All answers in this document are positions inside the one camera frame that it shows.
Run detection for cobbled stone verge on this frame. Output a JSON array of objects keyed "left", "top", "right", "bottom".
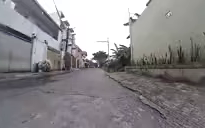
[{"left": 104, "top": 71, "right": 205, "bottom": 128}]

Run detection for row of spiky plants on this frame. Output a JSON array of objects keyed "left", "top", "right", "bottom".
[{"left": 133, "top": 15, "right": 205, "bottom": 66}]

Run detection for grey concrete road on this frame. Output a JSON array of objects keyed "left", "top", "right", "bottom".
[{"left": 0, "top": 68, "right": 178, "bottom": 128}]

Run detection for tree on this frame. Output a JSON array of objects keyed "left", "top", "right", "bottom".
[{"left": 91, "top": 50, "right": 109, "bottom": 68}]

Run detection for white building with gate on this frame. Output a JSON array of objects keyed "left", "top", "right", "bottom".
[{"left": 0, "top": 0, "right": 63, "bottom": 74}]

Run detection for flowering bush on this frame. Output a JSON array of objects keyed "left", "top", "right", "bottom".
[{"left": 36, "top": 59, "right": 54, "bottom": 73}]

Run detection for grey concrete sidewalk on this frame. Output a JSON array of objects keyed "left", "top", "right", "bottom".
[{"left": 0, "top": 69, "right": 73, "bottom": 85}]

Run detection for low concrete planter wall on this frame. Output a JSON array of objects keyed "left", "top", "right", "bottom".
[{"left": 124, "top": 61, "right": 205, "bottom": 85}]

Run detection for street lamp pole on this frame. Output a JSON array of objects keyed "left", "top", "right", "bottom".
[{"left": 96, "top": 37, "right": 111, "bottom": 62}]

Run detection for palm bushes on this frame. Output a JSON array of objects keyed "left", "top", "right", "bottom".
[{"left": 103, "top": 43, "right": 132, "bottom": 73}]

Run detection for grey plastered building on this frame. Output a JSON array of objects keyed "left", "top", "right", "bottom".
[{"left": 123, "top": 0, "right": 205, "bottom": 65}]

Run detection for row of buildings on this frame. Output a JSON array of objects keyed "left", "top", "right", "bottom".
[{"left": 59, "top": 11, "right": 91, "bottom": 71}]

